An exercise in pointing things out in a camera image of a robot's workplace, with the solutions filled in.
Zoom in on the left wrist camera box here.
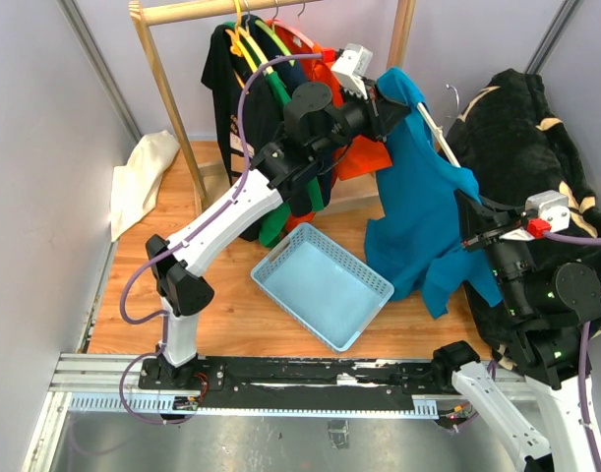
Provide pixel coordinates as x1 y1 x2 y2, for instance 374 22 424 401
331 43 373 98

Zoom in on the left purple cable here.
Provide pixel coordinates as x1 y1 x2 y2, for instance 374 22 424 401
118 53 331 427

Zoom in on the yellow hanger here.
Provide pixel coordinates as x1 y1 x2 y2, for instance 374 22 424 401
225 0 258 72

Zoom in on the light blue plastic basket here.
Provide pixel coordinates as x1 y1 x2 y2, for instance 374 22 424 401
251 223 394 353

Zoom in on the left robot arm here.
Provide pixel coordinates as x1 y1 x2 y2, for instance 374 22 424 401
146 81 411 389

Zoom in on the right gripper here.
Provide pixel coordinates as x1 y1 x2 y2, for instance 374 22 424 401
452 185 533 314

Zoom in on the aluminium rail frame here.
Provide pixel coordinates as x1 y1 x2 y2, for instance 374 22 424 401
23 354 546 471

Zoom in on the cream white cloth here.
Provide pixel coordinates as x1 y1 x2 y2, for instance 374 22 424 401
110 130 180 242

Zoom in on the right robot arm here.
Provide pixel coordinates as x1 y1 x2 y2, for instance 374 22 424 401
430 191 601 471

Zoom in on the black printed t shirt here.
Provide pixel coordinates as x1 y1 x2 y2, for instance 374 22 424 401
200 24 314 243

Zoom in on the lime green hanger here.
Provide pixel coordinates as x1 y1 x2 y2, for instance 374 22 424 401
244 0 291 56

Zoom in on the teal blue t shirt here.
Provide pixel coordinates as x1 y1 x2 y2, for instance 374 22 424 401
364 68 502 319

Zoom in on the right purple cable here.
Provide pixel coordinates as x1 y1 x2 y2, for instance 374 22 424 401
543 230 601 472

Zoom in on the purple cable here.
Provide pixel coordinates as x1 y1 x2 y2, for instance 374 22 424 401
118 53 331 427
543 230 601 472

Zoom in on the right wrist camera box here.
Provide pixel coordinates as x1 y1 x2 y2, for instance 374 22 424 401
501 190 571 242

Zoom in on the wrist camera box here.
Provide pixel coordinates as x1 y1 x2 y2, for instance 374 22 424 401
501 190 571 242
331 43 373 98

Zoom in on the white plastic hanger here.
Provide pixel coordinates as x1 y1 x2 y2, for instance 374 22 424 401
416 84 460 168

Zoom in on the navy blue t shirt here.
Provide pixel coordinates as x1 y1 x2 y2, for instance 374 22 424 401
245 17 333 207

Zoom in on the green t shirt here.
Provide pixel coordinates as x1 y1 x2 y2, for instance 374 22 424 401
229 36 324 248

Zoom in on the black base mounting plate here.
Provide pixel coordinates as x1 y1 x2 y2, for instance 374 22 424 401
138 357 457 413

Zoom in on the orange t shirt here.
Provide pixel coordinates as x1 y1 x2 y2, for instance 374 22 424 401
274 28 391 207

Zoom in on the black floral blanket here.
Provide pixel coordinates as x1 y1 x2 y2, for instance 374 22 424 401
447 69 601 368

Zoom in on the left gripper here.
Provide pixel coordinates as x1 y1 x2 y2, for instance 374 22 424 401
312 79 414 163

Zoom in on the wooden clothes rack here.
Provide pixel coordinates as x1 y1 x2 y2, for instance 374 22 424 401
128 0 417 240

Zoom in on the pink plastic hanger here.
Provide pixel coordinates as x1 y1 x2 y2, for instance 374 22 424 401
270 0 315 49

